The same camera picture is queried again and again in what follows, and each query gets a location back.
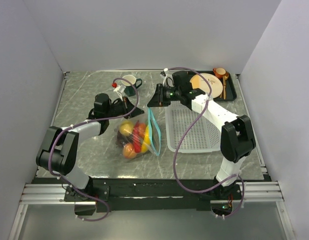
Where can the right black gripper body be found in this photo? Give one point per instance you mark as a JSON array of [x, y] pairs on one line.
[[166, 95]]

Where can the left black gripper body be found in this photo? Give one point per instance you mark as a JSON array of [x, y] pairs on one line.
[[118, 109]]

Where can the clear zip top bag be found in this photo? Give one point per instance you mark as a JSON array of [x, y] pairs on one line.
[[155, 136]]

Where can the red chili pepper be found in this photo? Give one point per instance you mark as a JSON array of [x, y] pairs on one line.
[[136, 138]]

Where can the peach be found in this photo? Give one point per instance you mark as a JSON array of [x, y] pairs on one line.
[[128, 151]]

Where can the banana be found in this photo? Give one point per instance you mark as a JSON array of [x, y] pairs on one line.
[[146, 141]]

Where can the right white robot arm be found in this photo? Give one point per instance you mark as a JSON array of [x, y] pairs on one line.
[[237, 139]]

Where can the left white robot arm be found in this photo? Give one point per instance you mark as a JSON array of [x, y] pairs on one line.
[[58, 151]]

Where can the beige round plate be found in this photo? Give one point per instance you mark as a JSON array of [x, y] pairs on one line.
[[215, 84]]

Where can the green mug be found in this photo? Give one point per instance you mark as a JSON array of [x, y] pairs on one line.
[[131, 83]]

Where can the small orange cup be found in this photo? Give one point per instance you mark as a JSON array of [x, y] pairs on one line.
[[219, 72]]

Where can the gold spoon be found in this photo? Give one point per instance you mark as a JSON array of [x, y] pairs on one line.
[[224, 83]]

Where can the dark green tray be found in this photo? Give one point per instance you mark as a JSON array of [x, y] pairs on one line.
[[231, 94]]

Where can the white plastic basket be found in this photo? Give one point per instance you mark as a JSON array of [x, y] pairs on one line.
[[203, 137]]

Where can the black base beam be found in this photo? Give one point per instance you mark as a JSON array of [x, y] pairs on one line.
[[123, 194]]

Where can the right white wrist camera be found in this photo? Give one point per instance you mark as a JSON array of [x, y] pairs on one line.
[[167, 78]]

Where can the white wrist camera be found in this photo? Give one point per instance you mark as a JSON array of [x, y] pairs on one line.
[[167, 78], [119, 90]]

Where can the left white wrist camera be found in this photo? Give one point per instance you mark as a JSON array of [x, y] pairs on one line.
[[119, 90]]

